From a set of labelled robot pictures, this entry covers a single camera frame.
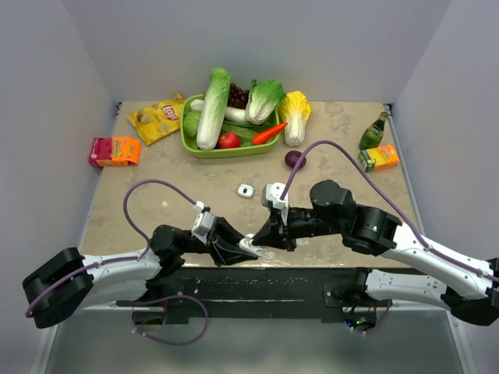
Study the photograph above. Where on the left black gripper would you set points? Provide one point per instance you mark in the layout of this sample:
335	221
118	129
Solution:
221	244

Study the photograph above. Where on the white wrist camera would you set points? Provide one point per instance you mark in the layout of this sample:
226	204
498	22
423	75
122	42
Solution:
203	223
271	198

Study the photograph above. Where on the green leafy vegetable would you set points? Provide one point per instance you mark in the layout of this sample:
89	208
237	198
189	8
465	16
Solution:
245	132

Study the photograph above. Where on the long napa cabbage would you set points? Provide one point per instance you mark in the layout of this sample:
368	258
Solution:
213	112

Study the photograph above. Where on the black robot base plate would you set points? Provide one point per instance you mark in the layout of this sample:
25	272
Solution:
259	293

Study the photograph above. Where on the purple onion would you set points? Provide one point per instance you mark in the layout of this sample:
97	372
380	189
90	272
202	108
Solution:
292	157

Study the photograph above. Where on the orange carrot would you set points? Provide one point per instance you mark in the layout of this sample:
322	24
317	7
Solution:
263	137

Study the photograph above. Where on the dark purple grapes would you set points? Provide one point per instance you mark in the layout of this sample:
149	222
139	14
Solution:
237	97

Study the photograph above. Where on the yellow Lays chips bag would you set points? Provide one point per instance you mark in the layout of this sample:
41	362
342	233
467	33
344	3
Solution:
157	121

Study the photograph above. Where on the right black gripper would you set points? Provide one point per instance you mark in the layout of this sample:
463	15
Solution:
277	235

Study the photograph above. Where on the yellow cabbage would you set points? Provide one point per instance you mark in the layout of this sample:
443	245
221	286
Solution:
295	109

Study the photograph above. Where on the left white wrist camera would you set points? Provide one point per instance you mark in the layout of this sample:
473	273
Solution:
203	223

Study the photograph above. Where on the pink orange snack box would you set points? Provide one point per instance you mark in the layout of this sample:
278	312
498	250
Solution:
114	151

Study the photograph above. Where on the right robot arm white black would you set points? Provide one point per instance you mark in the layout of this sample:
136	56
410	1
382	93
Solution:
466	287

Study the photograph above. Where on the orange green juice carton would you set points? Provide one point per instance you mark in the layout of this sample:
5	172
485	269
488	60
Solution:
379	158

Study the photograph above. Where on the white radish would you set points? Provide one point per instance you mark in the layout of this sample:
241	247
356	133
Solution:
231	114

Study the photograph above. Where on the red apple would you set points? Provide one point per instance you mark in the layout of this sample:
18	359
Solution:
229	140

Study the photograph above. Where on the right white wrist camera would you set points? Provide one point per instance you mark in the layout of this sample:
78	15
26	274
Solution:
271	198

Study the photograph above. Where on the green glass bottle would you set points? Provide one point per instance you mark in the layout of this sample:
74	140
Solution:
373	135

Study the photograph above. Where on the green plastic tray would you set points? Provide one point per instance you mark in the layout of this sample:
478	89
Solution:
217	153

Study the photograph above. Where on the green round vegetable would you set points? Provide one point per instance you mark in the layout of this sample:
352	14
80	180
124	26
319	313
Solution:
191	122

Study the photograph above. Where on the white gold-rimmed charging case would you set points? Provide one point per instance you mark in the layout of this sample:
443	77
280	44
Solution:
245	191

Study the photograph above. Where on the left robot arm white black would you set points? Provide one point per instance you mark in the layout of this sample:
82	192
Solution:
70	281

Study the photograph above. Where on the green lettuce head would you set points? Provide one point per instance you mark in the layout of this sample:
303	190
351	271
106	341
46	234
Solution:
264	97

